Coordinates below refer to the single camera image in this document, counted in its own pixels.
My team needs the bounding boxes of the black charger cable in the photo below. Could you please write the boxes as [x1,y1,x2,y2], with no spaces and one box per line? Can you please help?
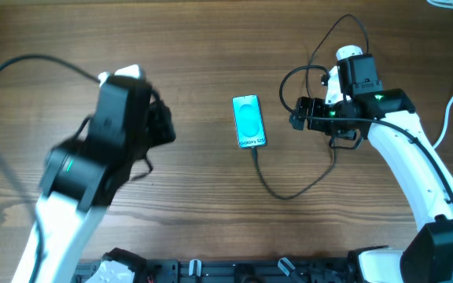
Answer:
[250,13,370,200]

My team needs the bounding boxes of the blue screen smartphone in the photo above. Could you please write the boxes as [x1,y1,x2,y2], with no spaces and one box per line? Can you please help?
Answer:
[232,94,267,149]

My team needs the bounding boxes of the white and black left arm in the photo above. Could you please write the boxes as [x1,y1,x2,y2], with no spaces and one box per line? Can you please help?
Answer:
[13,75,175,282]

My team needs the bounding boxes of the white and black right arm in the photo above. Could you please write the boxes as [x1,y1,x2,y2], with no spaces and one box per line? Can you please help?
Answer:
[288,54,453,282]

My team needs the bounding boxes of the white power strip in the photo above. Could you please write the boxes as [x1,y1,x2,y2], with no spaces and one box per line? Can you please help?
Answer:
[336,45,363,61]

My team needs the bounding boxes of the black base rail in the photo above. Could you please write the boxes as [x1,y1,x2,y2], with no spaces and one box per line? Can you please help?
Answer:
[72,257,357,283]

